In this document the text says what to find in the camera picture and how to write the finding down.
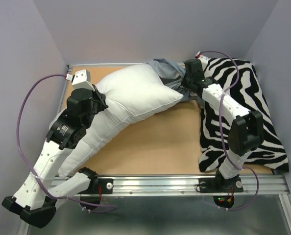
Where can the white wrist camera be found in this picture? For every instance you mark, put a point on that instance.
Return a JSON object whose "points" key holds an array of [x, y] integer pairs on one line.
{"points": [[82, 79], [204, 59]]}

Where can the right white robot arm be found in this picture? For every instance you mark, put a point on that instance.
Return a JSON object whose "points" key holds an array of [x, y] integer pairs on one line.
{"points": [[246, 126]]}

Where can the white pillow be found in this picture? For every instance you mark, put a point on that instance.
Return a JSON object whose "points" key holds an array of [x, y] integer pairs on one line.
{"points": [[133, 94]]}

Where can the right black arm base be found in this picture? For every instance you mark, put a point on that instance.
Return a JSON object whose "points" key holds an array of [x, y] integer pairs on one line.
{"points": [[223, 191]]}

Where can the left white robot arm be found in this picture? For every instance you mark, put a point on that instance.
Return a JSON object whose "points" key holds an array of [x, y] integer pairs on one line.
{"points": [[36, 202]]}

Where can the grey-blue pillowcase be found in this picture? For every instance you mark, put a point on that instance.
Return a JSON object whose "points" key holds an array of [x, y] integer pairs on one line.
{"points": [[172, 75]]}

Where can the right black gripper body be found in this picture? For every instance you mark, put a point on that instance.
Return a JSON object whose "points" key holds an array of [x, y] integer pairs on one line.
{"points": [[186, 82]]}

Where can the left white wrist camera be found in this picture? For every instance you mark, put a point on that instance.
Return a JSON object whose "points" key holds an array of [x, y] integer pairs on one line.
{"points": [[82, 79]]}

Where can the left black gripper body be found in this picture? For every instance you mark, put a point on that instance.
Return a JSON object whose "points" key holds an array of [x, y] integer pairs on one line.
{"points": [[98, 105]]}

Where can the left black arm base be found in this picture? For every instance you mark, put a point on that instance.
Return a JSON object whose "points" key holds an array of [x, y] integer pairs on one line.
{"points": [[97, 189]]}

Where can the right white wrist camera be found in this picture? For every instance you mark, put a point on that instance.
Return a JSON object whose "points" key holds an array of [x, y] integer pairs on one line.
{"points": [[204, 59]]}

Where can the zebra print pillow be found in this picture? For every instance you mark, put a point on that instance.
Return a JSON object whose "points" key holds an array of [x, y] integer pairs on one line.
{"points": [[271, 153]]}

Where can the aluminium front rail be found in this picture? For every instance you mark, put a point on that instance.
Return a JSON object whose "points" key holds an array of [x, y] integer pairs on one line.
{"points": [[182, 185]]}

